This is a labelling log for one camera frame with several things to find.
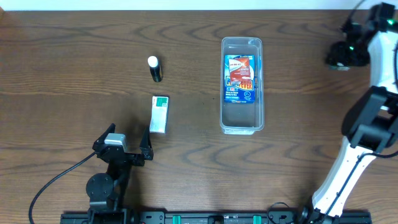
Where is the black bottle white cap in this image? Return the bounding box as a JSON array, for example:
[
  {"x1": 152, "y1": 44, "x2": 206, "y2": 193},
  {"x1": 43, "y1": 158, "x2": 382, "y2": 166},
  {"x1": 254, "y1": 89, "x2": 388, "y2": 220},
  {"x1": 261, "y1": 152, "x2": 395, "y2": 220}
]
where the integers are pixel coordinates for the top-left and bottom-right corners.
[{"x1": 147, "y1": 55, "x2": 163, "y2": 82}]

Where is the white green medicine box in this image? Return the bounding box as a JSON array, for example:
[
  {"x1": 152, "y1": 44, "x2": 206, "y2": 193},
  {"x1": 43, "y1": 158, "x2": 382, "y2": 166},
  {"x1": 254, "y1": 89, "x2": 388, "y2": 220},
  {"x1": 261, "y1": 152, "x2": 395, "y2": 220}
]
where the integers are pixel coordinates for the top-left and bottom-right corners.
[{"x1": 149, "y1": 96, "x2": 169, "y2": 134}]

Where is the red small box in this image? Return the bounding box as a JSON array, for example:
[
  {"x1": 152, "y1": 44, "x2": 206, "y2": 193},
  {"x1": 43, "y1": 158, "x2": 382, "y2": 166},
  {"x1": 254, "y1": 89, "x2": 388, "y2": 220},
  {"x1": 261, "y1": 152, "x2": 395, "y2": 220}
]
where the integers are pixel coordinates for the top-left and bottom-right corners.
[{"x1": 228, "y1": 58, "x2": 252, "y2": 83}]

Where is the clear plastic container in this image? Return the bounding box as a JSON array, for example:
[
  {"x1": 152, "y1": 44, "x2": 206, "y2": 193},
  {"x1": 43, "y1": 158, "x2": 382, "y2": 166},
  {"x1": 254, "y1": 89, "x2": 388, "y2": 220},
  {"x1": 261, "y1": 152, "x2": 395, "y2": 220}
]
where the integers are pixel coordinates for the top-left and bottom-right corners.
[{"x1": 220, "y1": 37, "x2": 264, "y2": 135}]

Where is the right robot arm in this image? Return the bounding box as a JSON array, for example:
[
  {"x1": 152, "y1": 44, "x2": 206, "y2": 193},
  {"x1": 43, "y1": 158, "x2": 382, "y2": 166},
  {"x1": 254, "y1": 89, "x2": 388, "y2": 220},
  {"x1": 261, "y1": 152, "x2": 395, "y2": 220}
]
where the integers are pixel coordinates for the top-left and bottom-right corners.
[{"x1": 295, "y1": 2, "x2": 397, "y2": 223}]

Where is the blue Kool Fever box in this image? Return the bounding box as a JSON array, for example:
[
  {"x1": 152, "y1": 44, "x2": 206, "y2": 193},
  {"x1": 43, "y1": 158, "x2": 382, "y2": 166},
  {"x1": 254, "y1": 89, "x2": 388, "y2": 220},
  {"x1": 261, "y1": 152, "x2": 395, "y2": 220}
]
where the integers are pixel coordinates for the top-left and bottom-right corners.
[{"x1": 223, "y1": 55, "x2": 256, "y2": 103}]

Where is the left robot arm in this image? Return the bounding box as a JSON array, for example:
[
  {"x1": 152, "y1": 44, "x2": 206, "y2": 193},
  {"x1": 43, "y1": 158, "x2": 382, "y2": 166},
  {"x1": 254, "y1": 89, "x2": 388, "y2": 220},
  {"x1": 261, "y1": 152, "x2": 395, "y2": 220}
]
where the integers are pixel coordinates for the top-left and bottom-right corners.
[{"x1": 86, "y1": 124, "x2": 154, "y2": 224}]

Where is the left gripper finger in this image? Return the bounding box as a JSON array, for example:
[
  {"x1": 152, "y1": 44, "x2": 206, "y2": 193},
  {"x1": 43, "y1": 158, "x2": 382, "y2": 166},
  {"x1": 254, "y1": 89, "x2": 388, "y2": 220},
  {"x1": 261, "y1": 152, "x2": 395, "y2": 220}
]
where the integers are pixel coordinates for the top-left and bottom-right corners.
[
  {"x1": 93, "y1": 123, "x2": 116, "y2": 146},
  {"x1": 139, "y1": 127, "x2": 154, "y2": 161}
]

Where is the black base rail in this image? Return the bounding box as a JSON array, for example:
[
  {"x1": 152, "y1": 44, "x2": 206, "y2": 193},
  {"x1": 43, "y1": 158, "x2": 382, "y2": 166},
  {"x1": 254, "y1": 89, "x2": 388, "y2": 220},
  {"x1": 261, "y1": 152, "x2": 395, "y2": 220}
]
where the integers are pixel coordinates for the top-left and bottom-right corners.
[{"x1": 60, "y1": 208, "x2": 373, "y2": 224}]

